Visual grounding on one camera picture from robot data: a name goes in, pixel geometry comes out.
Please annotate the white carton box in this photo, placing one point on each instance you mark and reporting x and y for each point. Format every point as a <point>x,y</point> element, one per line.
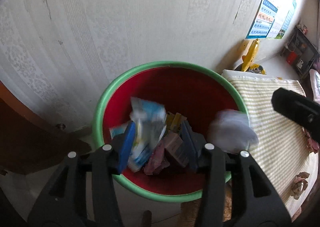
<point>174,145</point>

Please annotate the white paper ball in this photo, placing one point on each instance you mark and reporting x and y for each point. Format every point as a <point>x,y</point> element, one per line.
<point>230,131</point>

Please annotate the green number wall poster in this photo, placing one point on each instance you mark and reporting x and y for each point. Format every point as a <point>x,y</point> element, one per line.
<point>285,22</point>

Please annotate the brown gold cigarette box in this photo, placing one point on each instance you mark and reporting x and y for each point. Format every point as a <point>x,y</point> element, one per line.
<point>173,122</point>

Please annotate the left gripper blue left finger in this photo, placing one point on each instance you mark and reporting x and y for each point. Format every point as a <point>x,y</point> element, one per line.
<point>122,139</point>

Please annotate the red container on shelf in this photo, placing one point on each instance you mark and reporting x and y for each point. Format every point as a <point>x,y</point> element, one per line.
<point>291,58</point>

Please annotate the pink plastic bag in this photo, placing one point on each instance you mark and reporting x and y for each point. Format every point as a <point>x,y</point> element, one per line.
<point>157,161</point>

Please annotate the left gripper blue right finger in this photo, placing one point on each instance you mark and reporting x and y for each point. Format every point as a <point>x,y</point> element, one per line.
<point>194,142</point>

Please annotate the yellow duck toy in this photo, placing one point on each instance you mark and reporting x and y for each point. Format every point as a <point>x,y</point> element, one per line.
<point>248,64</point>

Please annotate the blue pinyin wall poster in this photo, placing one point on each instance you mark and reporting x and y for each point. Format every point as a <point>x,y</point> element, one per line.
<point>263,21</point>

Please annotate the dark metal shelf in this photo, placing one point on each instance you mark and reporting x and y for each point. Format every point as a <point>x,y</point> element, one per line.
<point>305,49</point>

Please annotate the crumpled brown pink paper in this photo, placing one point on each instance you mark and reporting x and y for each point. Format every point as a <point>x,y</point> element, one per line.
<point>299,185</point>

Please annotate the green red trash bin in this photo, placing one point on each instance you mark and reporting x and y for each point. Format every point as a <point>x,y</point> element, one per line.
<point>195,92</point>

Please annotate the blue white wrapper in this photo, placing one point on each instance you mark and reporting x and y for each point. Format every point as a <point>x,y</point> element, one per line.
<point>150,119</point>

